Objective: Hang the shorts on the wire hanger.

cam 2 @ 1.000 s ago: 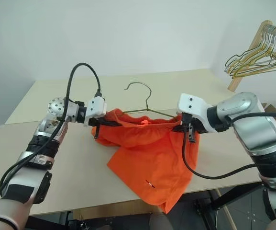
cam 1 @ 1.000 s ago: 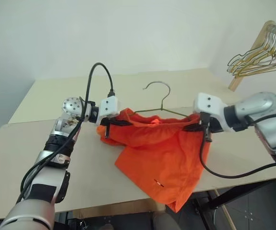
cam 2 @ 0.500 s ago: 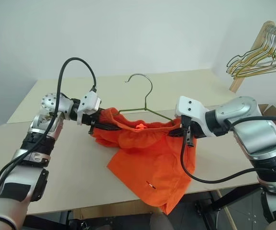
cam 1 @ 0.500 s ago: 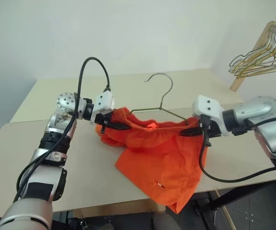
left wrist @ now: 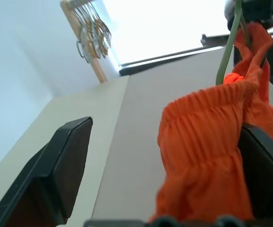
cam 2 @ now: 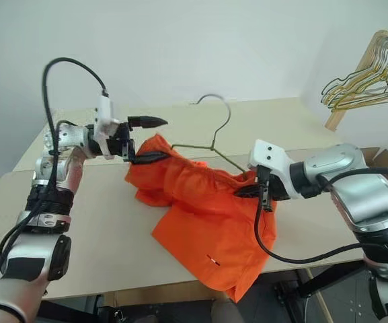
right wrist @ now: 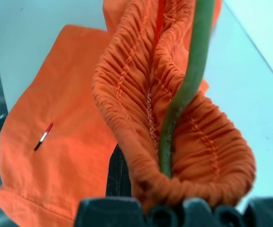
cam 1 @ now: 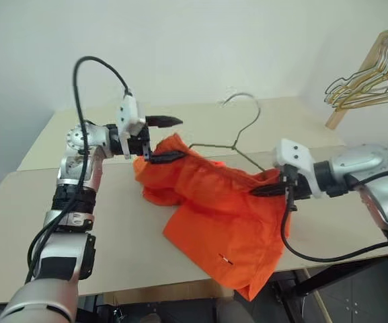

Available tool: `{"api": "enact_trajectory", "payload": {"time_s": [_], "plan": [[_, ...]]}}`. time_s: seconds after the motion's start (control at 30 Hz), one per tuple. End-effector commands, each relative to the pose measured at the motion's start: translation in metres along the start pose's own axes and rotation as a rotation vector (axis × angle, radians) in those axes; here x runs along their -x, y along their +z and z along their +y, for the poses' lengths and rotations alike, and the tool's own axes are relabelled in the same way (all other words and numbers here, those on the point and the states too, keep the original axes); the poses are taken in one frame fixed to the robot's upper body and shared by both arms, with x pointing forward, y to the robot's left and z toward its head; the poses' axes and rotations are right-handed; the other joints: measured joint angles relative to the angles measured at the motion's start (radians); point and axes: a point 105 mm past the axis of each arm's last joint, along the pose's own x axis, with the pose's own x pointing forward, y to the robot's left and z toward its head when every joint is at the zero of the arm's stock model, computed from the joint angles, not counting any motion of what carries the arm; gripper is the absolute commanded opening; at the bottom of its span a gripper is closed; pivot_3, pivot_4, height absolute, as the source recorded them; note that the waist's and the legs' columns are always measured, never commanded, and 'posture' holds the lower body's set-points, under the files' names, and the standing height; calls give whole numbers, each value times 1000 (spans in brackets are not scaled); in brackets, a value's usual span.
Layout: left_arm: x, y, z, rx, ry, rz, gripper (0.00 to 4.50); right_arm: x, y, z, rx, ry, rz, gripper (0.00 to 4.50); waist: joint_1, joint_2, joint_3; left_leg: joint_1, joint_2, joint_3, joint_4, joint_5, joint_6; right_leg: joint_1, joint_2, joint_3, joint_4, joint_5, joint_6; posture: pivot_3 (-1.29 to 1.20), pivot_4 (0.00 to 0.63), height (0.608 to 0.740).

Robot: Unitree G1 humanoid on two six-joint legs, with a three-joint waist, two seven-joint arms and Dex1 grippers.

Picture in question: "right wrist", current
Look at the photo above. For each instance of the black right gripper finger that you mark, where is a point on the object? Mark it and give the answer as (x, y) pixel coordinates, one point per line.
(118, 175)

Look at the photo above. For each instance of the orange shorts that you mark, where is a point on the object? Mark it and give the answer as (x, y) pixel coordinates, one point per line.
(67, 94)

